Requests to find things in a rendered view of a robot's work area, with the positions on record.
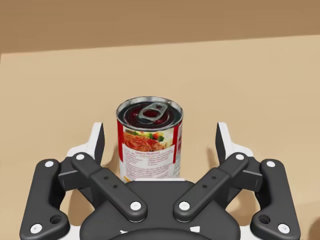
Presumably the red and white can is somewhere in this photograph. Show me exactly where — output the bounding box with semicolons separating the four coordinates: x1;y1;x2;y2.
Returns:
116;96;184;183

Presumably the pale wooden shelf unit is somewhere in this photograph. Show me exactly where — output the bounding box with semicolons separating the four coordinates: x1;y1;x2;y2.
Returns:
0;0;320;240

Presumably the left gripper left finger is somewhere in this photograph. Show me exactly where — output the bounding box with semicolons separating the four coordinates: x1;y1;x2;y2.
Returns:
19;121;149;240

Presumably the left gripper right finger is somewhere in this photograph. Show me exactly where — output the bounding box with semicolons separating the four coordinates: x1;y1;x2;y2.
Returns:
172;121;302;240

